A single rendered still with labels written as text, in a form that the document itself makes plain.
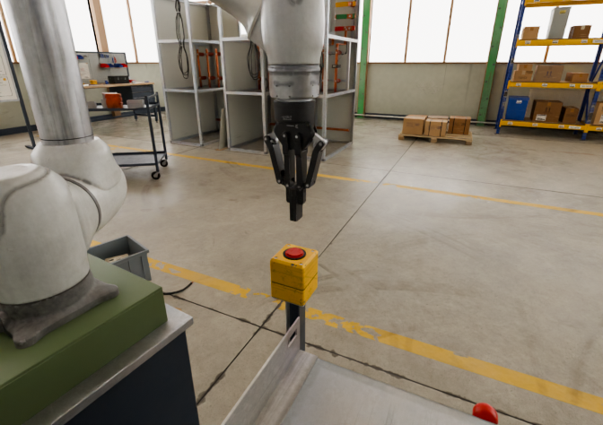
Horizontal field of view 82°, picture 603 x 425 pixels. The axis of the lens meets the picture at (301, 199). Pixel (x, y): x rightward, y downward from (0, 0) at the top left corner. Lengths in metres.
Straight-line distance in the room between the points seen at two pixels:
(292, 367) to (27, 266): 0.47
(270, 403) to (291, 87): 0.48
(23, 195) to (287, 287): 0.49
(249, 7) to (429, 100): 8.14
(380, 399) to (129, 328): 0.49
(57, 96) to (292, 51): 0.50
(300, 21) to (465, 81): 8.18
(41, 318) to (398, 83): 8.52
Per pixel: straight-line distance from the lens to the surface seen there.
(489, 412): 0.62
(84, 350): 0.77
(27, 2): 0.88
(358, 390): 0.57
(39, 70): 0.88
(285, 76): 0.61
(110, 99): 4.58
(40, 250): 0.74
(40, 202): 0.73
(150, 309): 0.82
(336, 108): 6.07
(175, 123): 6.53
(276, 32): 0.61
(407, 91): 8.85
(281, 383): 0.57
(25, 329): 0.79
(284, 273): 0.74
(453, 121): 6.84
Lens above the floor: 1.28
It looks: 21 degrees down
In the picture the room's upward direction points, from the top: straight up
